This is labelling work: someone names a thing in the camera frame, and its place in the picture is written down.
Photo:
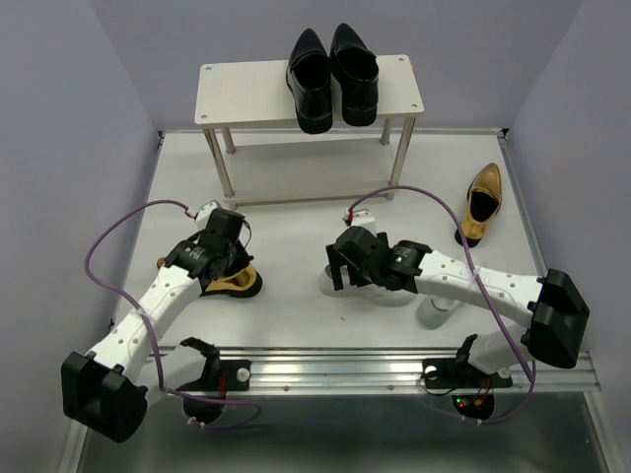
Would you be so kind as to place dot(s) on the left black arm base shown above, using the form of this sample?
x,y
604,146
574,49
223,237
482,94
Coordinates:
x,y
213,375

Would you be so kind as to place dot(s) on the white two-tier shoe shelf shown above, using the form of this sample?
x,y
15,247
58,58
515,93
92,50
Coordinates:
x,y
254,95

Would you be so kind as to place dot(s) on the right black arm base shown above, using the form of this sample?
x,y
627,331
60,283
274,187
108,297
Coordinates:
x,y
458,374

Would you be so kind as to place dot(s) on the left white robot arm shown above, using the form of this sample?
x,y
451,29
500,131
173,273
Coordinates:
x,y
110,388

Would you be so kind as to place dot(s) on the aluminium mounting rail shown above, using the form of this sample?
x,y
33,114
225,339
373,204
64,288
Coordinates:
x,y
354,372

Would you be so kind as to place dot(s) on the white lace-up sneaker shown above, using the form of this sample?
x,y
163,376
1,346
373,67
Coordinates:
x,y
370,293

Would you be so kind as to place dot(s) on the black loafer with tag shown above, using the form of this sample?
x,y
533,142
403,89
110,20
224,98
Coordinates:
x,y
354,66

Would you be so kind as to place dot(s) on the black patent loafer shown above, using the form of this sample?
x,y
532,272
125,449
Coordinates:
x,y
308,79

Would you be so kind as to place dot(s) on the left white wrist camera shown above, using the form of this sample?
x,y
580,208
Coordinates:
x,y
203,213

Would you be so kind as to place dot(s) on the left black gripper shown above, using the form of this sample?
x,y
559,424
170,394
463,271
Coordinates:
x,y
242,260

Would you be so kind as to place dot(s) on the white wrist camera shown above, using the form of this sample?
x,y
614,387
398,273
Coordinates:
x,y
362,218
203,213

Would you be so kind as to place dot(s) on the white sneaker right side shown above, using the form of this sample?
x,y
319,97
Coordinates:
x,y
434,311

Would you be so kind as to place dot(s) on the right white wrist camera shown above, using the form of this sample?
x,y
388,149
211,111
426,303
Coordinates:
x,y
362,218

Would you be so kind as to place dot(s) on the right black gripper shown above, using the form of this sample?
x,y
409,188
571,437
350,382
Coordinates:
x,y
336,259

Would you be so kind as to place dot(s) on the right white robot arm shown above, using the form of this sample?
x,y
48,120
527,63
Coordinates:
x,y
539,318

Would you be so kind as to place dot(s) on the gold loafer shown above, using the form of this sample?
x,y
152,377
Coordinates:
x,y
219,276
483,202

